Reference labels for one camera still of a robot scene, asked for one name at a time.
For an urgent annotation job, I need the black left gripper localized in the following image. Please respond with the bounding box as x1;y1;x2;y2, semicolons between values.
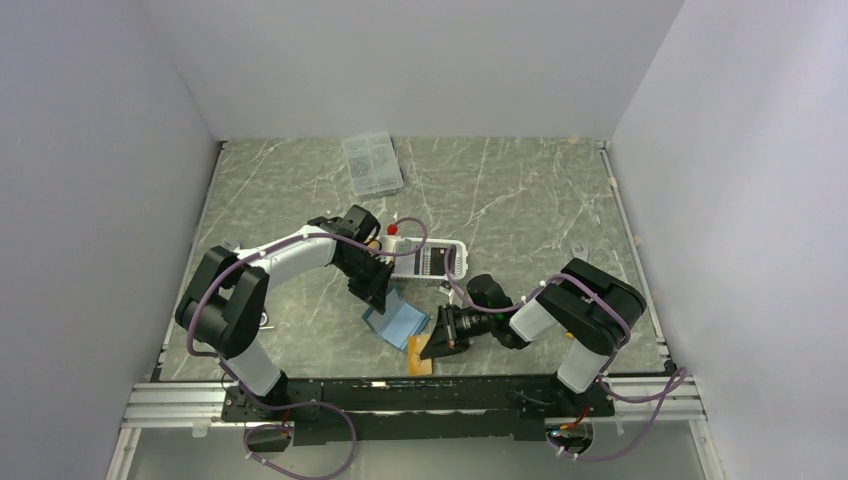
335;250;395;314

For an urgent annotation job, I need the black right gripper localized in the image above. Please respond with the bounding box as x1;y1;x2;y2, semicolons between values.
420;302;496;360

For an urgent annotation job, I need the gold credit card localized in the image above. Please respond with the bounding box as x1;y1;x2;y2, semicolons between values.
407;334;433;376

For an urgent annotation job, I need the blue card holder wallet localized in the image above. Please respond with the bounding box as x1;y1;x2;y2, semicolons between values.
362;285;431;352

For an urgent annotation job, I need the white plastic basket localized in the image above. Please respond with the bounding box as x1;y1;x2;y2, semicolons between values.
380;235;468;282

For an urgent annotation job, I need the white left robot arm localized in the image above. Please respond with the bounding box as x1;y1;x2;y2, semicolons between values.
174;205;394;420

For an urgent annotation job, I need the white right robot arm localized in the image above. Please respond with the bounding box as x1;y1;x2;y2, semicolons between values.
420;258;647;415

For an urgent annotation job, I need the white striped credit card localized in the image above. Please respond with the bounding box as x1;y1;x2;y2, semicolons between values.
392;239;423;279

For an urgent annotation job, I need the black credit card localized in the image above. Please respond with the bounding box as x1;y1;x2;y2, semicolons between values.
421;245;459;278

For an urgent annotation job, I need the clear plastic screw box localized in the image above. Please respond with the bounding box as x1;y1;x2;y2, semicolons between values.
342;132;404;198

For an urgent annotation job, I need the chrome open-end wrench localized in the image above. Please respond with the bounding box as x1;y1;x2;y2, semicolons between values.
571;244;589;262

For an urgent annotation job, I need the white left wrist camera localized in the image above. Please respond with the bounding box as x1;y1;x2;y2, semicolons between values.
373;224;413;261

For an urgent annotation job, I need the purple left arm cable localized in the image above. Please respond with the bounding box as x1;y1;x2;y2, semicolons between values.
184;215;429;478

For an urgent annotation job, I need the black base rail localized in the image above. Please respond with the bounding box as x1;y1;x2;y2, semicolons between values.
220;374;615;446

